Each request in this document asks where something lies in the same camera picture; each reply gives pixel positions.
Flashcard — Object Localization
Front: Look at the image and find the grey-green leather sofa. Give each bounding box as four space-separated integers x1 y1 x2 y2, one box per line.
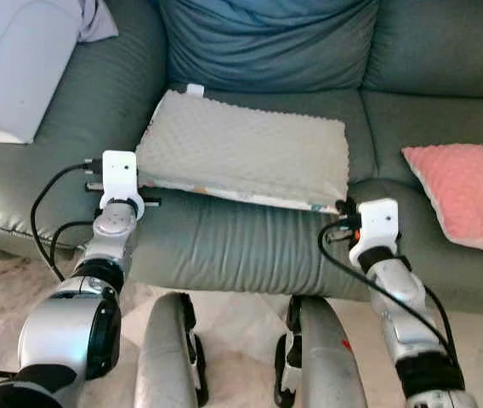
0 0 483 317

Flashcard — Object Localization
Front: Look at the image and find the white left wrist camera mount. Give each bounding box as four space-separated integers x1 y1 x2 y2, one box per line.
99 150 146 220

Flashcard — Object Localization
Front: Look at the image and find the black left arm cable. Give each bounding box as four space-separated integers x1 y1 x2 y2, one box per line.
31 160 105 281

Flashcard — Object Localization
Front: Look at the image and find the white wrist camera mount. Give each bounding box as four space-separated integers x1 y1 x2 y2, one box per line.
349 198 401 271
99 150 146 220

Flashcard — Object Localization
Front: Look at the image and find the pink dotted pillow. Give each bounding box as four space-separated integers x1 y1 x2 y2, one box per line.
401 144 483 254

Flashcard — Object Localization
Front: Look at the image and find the silver robot leg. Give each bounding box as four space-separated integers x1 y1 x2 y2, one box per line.
274 295 368 408
134 292 210 408

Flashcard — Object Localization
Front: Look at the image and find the silver right robot leg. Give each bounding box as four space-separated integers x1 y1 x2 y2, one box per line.
274 295 368 408

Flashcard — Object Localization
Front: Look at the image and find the silver left robot leg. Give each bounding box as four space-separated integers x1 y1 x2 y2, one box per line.
134 292 210 408

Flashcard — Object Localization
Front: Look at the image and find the beige dotted pillow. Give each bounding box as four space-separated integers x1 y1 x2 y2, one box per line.
135 83 350 213

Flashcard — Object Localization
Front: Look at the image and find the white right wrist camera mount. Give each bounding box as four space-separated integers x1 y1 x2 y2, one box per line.
349 198 401 271

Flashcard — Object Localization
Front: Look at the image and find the lilac cloth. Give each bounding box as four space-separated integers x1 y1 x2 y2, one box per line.
77 0 119 43

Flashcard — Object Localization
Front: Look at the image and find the blue cushion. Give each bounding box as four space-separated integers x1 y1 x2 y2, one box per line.
158 0 380 93

